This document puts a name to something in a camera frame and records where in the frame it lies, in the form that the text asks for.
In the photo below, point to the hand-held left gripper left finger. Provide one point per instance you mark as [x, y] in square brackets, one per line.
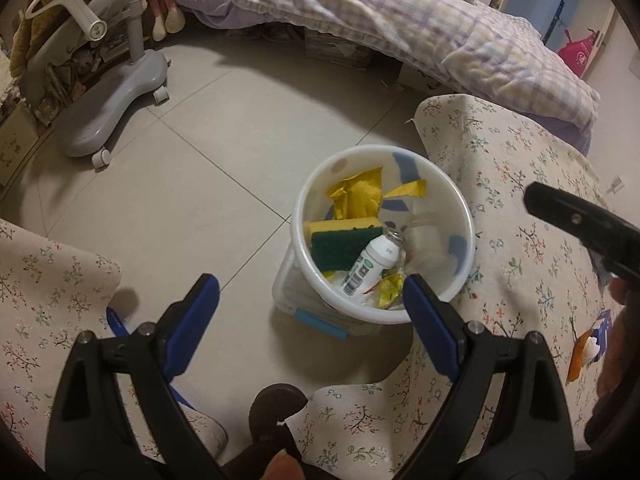
[192, 325]

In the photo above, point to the floral cloth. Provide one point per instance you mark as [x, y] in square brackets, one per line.
[50, 285]

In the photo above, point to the small yellow plastic bag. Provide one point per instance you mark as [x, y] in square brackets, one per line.
[352, 195]

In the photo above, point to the dark brown slipper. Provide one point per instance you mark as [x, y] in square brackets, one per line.
[275, 410]

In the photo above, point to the person's left hand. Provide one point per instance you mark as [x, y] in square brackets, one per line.
[284, 467]

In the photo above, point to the yellow green scouring sponge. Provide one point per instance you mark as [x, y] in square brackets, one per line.
[335, 250]

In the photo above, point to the checked blanket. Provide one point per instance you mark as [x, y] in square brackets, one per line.
[400, 20]

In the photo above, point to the grey swivel chair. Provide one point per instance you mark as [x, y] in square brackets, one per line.
[100, 110]

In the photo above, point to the white plastic bottle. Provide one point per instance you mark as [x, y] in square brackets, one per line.
[367, 265]

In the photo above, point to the bed with purple bedding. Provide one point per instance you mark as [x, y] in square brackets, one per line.
[210, 0]

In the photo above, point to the floral tablecloth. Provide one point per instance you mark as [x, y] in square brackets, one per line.
[500, 170]

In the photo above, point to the striped storage box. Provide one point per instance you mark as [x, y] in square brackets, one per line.
[340, 50]

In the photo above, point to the white plastic bucket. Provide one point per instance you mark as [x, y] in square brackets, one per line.
[435, 210]

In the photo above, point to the beige patterned box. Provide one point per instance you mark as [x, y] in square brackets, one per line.
[15, 145]

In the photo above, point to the white paper scrap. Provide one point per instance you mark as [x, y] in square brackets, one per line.
[615, 185]

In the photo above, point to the white door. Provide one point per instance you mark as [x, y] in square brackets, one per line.
[607, 10]

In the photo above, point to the clear plastic storage box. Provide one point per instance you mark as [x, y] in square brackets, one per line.
[300, 300]

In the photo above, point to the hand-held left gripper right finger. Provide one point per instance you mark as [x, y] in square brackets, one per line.
[430, 330]

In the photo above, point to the person's right hand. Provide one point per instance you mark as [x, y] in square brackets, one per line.
[625, 350]

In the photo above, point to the person's right forearm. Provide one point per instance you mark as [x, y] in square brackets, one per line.
[617, 422]

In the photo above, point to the orange print snack packet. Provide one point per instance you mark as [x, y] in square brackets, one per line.
[582, 350]

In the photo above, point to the red bag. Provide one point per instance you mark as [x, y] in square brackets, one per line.
[575, 55]

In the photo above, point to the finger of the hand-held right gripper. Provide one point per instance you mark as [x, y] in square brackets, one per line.
[590, 225]

